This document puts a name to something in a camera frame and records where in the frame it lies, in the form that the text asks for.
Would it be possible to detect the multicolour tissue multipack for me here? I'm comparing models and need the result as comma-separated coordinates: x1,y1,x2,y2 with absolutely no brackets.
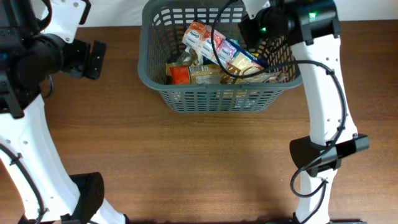
182,21,268,68

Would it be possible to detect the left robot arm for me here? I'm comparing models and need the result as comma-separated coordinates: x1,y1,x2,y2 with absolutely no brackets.
1,0,129,223

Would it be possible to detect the grey plastic basket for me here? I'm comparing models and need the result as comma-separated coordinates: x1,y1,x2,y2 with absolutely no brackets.
138,0,302,113

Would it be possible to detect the red spaghetti packet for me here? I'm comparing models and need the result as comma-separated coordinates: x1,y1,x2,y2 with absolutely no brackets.
169,63,224,85

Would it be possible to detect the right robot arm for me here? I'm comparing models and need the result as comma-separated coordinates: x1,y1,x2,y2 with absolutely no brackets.
239,0,369,223

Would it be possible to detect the beige brown snack bag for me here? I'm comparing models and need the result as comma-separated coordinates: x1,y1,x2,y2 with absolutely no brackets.
165,47,203,77
220,52,288,85

